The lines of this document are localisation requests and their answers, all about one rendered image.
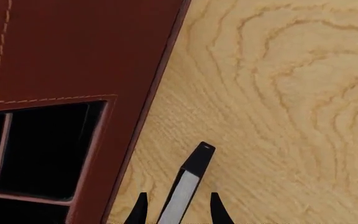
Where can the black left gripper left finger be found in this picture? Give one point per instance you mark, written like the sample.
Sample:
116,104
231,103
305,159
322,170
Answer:
140,211

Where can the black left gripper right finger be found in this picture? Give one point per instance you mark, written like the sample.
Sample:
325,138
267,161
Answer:
220,212

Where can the red-brown desk caddy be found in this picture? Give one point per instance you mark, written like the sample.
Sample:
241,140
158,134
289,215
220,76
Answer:
73,58

